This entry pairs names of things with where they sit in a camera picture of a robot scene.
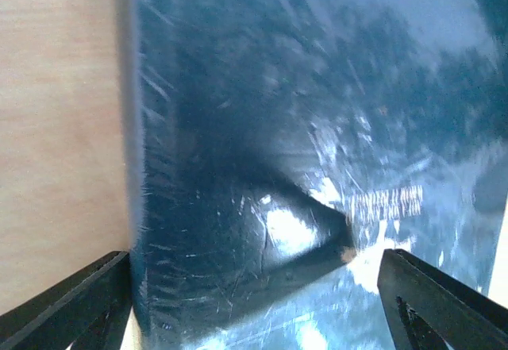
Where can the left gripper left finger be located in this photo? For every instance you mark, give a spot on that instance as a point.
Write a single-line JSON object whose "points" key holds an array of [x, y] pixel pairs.
{"points": [[87, 310]]}

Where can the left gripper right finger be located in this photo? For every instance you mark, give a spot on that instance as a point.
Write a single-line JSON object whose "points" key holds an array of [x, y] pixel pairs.
{"points": [[427, 309]]}

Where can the dark blue hardcover book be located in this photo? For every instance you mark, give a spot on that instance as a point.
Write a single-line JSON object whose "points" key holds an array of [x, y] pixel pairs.
{"points": [[283, 145]]}

